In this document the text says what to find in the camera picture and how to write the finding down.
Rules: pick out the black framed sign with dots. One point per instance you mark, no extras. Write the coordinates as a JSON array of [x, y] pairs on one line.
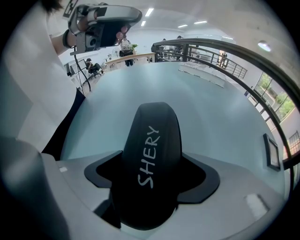
[[272, 152]]

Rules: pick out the black glasses case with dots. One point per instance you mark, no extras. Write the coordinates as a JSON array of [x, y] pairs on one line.
[[150, 145]]

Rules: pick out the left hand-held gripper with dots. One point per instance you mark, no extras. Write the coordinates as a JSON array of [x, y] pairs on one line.
[[110, 30]]

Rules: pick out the black wristband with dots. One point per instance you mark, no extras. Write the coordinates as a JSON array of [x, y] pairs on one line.
[[66, 38]]

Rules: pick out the person's left hand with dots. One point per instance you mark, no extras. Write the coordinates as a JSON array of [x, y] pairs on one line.
[[82, 23]]

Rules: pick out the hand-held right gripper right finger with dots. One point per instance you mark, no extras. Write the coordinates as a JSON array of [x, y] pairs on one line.
[[234, 199]]

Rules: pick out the rectangular ceiling light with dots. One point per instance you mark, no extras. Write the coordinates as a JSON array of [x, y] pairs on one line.
[[143, 23], [149, 12], [200, 22], [182, 26]]

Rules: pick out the person's black trousers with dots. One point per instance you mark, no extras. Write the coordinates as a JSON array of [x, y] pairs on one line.
[[68, 124]]

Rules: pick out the large glass window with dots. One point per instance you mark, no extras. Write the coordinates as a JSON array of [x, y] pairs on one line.
[[279, 98]]

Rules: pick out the round ceiling lamp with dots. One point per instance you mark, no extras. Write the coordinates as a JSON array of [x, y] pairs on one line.
[[264, 45]]

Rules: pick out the person's white shirt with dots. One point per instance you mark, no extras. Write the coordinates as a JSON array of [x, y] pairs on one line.
[[30, 82]]

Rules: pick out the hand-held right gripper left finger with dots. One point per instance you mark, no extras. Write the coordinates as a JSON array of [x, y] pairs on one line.
[[77, 187]]

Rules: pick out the person's left forearm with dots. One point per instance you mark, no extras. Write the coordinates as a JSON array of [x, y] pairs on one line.
[[57, 43]]

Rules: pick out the black metal railing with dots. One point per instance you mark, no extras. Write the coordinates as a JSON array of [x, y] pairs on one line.
[[257, 58]]

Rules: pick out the wooden desk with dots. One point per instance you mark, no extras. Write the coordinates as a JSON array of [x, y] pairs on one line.
[[131, 58]]

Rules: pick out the pale blue table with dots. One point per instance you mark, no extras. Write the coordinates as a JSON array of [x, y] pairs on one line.
[[211, 122]]

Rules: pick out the green potted plant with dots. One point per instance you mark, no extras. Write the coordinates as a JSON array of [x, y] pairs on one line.
[[134, 46]]

